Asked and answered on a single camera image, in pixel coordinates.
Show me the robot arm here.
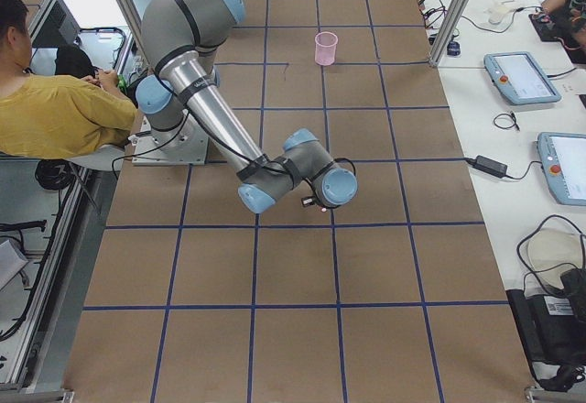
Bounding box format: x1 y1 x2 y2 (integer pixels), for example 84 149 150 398
141 0 358 213

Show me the pink mesh cup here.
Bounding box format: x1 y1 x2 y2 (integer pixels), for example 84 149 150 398
314 31 338 66

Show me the teach pendant upper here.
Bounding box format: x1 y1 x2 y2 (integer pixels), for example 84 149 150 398
483 51 561 105

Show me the teach pendant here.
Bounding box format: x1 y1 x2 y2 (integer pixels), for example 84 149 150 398
537 132 585 206
483 51 561 105

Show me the person in yellow shirt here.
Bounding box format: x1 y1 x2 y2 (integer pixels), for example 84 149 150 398
1 0 137 159

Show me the black power brick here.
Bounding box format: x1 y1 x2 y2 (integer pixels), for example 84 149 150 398
464 155 507 179

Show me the teach pendant lower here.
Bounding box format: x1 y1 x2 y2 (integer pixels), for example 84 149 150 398
537 132 585 206

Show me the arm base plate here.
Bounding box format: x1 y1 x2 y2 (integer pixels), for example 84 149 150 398
132 114 209 166

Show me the aluminium frame post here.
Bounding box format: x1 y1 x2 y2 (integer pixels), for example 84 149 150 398
429 0 469 68

